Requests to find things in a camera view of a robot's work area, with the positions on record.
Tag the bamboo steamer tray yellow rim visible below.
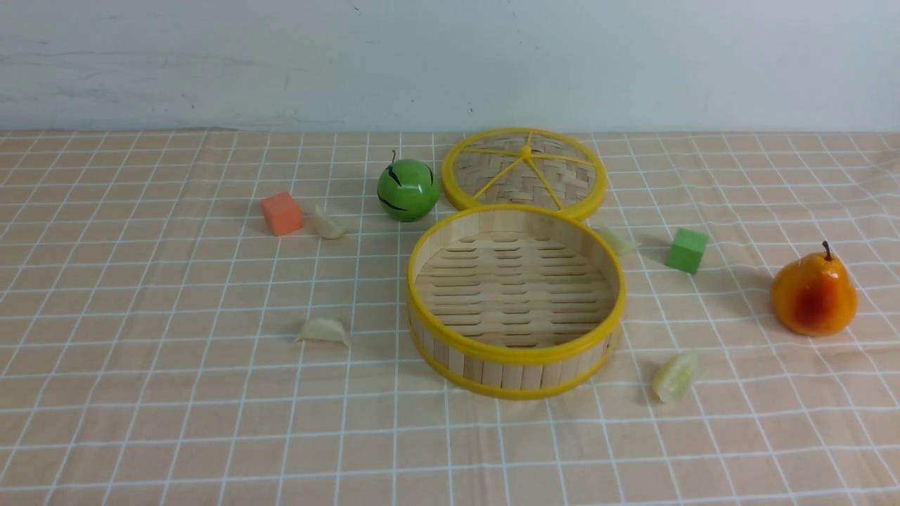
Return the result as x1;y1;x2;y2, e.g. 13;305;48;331
407;205;627;400

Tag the orange foam cube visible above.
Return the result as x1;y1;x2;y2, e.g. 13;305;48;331
260;192;304;237

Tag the green foam cube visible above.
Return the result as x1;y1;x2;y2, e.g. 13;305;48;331
665;228;709;275

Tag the yellowish green dumpling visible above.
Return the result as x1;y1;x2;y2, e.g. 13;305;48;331
650;351;700;404

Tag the checkered beige tablecloth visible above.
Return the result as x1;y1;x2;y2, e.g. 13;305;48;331
1;129;899;505

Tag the bamboo steamer lid yellow rim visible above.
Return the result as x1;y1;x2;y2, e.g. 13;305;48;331
441;127;608;221

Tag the white dumpling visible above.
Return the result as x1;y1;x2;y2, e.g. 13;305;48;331
293;318;350;348
312;205;348;240

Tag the green toy watermelon ball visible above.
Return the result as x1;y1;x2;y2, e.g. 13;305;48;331
376;150;439;222

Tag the pale dumpling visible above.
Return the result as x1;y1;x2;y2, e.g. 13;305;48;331
595;225;642;257

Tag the orange toy pear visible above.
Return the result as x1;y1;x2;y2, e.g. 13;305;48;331
769;241;859;337

